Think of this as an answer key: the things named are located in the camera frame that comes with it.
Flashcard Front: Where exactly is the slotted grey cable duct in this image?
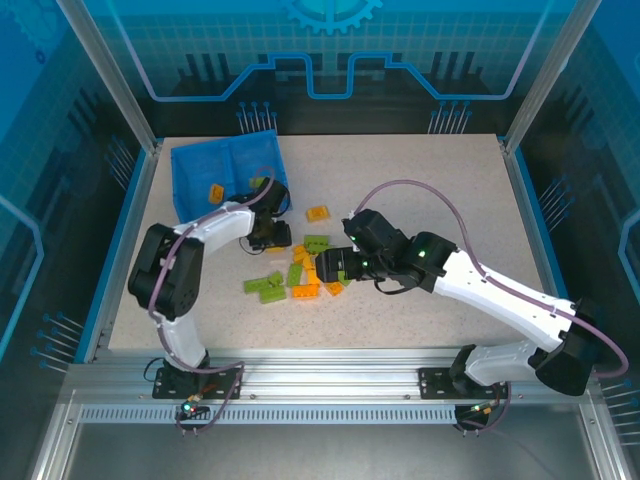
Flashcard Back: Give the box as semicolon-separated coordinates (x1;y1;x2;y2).
77;404;459;426

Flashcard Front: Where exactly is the right aluminium frame post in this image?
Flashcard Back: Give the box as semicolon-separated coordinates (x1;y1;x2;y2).
502;0;606;154

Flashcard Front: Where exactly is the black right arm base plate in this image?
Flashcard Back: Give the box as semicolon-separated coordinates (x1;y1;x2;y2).
418;367;511;400

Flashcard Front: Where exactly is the small connector board with LED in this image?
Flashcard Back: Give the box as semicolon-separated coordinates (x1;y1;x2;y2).
179;392;209;419
459;399;504;419

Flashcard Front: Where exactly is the aluminium frame post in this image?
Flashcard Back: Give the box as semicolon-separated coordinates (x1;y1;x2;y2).
54;0;164;154
502;0;606;154

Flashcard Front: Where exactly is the left aluminium frame post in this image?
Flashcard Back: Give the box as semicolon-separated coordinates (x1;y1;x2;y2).
54;0;164;154

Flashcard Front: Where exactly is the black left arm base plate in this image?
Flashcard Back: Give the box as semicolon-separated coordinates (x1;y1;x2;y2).
152;366;244;400

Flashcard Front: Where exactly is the aluminium mounting rail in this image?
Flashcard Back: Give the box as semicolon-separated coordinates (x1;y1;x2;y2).
67;347;601;406

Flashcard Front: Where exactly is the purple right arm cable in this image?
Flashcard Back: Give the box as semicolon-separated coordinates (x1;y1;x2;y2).
349;179;630;431

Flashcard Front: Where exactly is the blue two-compartment plastic bin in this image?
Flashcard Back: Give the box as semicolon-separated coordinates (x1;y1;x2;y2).
170;128;294;224

